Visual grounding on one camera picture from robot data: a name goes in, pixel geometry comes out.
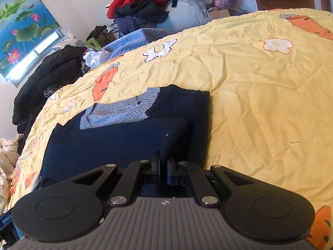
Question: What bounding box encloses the camouflage garment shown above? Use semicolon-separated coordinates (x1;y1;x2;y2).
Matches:
86;25;117;48

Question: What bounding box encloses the pile of black clothes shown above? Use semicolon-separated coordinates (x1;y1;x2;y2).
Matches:
12;45;88;157

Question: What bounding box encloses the lotus print roller blind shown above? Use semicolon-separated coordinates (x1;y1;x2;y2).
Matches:
0;0;61;77

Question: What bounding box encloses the cardboard box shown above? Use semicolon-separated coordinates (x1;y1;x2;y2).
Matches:
209;8;232;20

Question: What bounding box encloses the window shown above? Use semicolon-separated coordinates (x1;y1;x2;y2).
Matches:
4;30;65;87

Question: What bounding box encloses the blue knit blanket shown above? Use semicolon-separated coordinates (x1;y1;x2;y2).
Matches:
103;28;168;59

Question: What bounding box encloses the cream bedding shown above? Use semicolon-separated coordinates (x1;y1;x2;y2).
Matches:
0;134;25;214

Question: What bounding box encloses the white crumpled plastic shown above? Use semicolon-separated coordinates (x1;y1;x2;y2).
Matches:
83;49;112;70

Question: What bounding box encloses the grey sock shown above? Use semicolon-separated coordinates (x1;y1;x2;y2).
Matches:
39;85;211;198

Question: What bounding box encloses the dark blue garment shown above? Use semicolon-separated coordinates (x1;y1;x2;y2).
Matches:
114;16;158;35

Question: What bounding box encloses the green plastic stool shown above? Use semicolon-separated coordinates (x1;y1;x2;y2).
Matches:
85;38;101;50

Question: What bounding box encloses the black jacket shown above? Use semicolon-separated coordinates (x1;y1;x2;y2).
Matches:
114;0;169;24

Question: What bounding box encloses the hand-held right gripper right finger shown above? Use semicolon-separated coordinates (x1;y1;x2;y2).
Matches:
167;159;257;208

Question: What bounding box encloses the yellow printed blanket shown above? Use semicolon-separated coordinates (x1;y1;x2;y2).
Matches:
8;7;333;250

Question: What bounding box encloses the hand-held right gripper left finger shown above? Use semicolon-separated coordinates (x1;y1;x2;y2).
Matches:
71;151;161;207

